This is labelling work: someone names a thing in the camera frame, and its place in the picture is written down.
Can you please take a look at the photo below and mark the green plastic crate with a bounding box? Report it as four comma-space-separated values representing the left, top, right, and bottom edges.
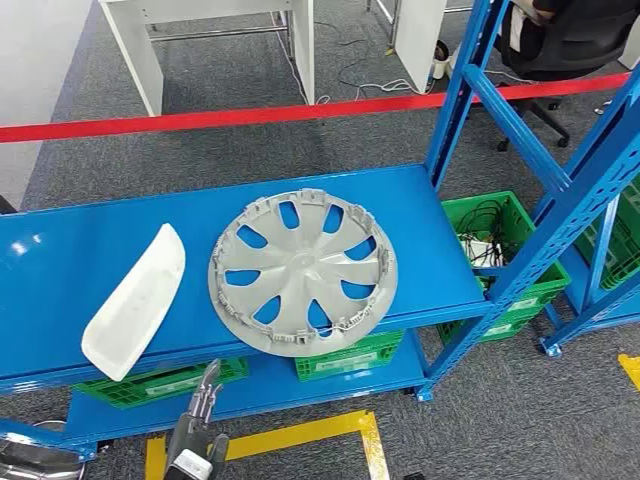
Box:
437, 311, 534, 347
294, 329, 405, 384
441, 191, 572, 326
574, 175, 640, 293
72, 357, 250, 410

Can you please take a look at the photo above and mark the blue metal shelf rack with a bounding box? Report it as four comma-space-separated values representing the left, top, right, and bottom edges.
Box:
532, 66, 640, 359
0, 0, 640, 463

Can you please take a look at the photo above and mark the black office chair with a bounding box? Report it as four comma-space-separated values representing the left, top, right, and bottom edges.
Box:
497, 0, 640, 152

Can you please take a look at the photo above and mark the grey wheel hubcap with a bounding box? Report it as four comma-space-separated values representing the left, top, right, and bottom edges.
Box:
208, 188, 399, 359

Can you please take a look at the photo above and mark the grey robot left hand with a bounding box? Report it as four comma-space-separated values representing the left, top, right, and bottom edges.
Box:
164, 359, 230, 480

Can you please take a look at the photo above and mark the red barrier belt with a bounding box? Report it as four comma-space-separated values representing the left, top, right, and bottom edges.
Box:
0, 71, 631, 146

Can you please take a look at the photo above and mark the white curved plastic part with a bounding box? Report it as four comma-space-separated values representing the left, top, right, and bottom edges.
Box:
81, 223, 187, 384

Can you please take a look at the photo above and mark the black cable bundle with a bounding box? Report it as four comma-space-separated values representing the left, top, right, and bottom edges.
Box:
456, 201, 506, 266

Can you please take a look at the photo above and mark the person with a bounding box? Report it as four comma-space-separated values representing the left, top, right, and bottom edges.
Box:
507, 0, 561, 54

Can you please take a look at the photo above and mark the white cable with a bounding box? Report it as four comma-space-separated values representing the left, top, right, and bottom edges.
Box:
272, 9, 426, 107

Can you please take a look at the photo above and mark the yellow tape square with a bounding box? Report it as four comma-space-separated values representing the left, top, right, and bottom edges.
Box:
145, 410, 391, 480
617, 354, 640, 392

